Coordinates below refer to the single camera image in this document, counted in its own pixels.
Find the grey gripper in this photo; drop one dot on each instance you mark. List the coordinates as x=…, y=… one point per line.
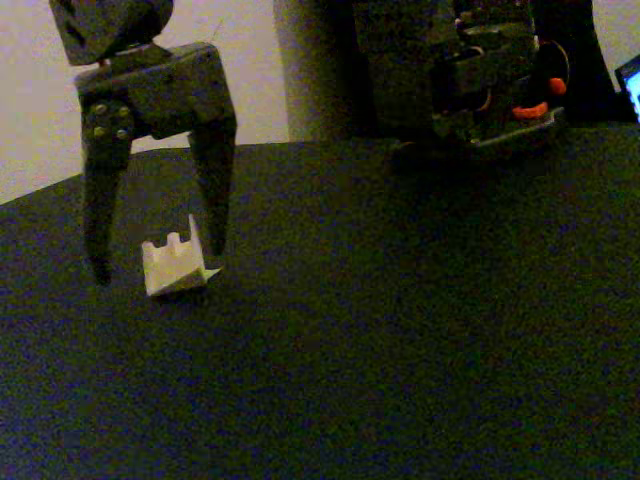
x=167, y=95

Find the white plastic block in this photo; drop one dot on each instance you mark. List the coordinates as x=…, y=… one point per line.
x=165, y=265

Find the dark desk mat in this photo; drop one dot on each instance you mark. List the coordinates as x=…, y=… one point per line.
x=350, y=325

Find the yellow-green tape marker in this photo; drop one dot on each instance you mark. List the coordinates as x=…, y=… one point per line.
x=214, y=274

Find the black orange table clamp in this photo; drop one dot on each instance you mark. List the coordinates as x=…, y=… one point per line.
x=557, y=86
x=530, y=111

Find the black office chair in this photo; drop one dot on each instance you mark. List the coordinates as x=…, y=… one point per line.
x=585, y=50

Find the laptop screen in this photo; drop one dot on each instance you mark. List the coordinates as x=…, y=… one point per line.
x=632, y=85

